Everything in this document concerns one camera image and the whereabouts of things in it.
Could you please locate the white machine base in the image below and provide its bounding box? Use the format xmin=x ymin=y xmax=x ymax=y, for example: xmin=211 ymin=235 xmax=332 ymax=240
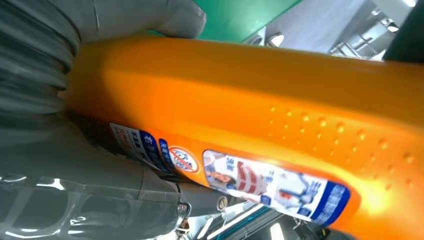
xmin=327 ymin=0 xmax=418 ymax=61

